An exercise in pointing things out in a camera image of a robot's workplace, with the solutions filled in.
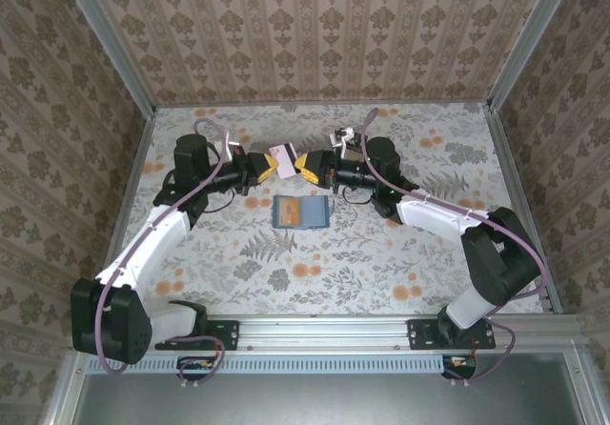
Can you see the white card with black stripe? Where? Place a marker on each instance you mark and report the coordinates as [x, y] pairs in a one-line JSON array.
[[286, 165]]

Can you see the blue leather card holder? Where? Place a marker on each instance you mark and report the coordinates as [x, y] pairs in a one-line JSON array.
[[314, 213]]

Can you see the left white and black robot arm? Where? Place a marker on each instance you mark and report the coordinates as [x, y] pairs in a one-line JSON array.
[[148, 244]]

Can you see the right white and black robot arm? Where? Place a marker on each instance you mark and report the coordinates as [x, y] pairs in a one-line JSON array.
[[429, 213]]

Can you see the gold VIP card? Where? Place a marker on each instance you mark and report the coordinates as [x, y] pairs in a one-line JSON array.
[[288, 213]]

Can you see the black electronics board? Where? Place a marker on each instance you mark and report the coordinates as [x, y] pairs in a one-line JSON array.
[[460, 363], [195, 365]]

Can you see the grey metal sheet panel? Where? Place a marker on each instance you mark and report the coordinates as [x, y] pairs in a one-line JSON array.
[[324, 401]]

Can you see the aluminium table side rail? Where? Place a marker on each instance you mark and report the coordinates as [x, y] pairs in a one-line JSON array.
[[136, 158], [506, 158]]

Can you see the aluminium frame post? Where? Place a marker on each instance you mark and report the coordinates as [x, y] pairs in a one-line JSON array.
[[112, 46], [529, 39]]

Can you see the aluminium mounting rail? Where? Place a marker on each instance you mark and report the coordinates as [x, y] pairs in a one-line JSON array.
[[324, 332]]

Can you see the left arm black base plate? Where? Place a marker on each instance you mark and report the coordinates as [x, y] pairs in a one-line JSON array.
[[229, 334]]

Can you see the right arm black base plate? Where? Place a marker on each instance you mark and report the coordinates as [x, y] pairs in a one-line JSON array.
[[421, 334]]

